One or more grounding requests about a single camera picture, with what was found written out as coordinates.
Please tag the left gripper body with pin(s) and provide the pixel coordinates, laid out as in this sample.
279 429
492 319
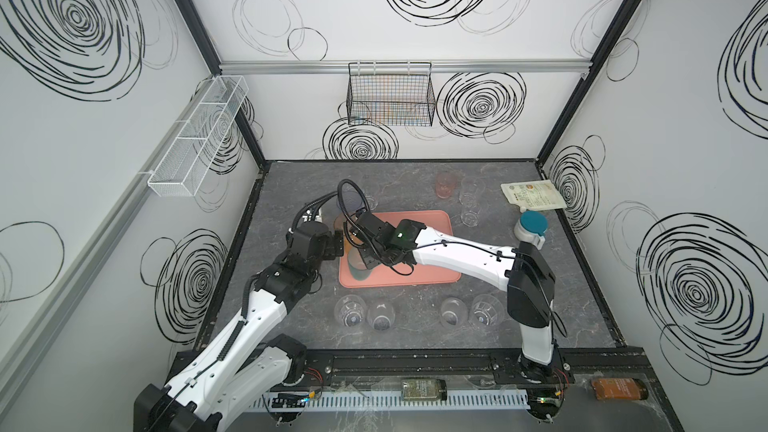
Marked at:
335 243

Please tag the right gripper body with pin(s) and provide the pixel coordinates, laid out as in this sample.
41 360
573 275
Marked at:
360 225

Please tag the yellow plastic cup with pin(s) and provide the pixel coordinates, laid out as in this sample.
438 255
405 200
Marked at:
341 225

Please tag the clear cup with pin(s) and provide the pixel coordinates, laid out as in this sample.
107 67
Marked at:
486 311
350 310
381 315
453 313

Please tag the teal plastic cup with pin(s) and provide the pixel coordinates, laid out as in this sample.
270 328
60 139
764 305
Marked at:
357 267

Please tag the clear faceted glass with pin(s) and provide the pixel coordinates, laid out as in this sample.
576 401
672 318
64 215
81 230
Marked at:
369 202

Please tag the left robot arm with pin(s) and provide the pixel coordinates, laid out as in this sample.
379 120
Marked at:
241 364

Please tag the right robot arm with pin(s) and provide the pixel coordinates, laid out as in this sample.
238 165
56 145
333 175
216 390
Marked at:
520 272

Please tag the pink tinted glass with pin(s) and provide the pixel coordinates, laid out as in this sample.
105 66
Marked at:
445 184

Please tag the clear glass right front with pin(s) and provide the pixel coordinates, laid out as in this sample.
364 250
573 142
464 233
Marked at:
470 210

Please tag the clear glass right back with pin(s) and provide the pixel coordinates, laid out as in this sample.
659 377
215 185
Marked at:
472 186

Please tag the green bottle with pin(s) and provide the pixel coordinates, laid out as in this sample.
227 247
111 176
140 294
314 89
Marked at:
423 389

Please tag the white jar teal lid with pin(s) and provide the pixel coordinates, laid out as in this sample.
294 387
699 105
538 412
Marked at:
531 228

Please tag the orange bottle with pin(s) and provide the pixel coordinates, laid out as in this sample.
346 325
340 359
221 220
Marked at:
619 389

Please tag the black wire basket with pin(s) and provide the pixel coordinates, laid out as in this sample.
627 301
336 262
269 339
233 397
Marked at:
390 93

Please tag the white mesh wall shelf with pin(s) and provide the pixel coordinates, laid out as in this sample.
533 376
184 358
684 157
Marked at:
186 162

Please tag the white slotted cable duct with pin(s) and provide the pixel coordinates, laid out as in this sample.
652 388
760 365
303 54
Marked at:
347 401

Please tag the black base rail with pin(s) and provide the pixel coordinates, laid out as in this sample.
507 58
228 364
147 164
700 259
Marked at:
502 365

